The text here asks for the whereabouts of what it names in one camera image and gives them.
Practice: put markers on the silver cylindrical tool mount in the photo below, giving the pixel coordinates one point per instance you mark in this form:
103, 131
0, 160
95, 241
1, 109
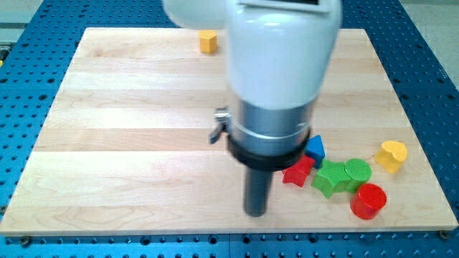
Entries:
261, 138

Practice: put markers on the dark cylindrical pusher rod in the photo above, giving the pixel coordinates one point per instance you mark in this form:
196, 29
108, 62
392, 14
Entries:
257, 188

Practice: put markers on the red star block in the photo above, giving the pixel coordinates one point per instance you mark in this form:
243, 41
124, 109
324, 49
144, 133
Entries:
298, 173

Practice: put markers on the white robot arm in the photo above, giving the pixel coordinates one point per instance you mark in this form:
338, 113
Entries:
277, 53

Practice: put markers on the blue cube block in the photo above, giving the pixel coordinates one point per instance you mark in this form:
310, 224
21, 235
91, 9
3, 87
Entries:
315, 150

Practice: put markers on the green star block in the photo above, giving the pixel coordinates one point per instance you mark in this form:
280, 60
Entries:
331, 178

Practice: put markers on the green cylinder block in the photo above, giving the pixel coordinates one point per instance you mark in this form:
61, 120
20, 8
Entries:
359, 172

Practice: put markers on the yellow hexagon block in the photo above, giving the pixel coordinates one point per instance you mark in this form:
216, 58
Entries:
208, 41

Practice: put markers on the red cylinder block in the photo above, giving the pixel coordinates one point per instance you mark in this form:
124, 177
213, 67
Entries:
368, 201

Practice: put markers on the yellow heart block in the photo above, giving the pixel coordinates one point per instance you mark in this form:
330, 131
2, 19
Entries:
391, 155

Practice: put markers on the light wooden board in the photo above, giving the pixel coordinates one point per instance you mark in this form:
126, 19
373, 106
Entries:
124, 148

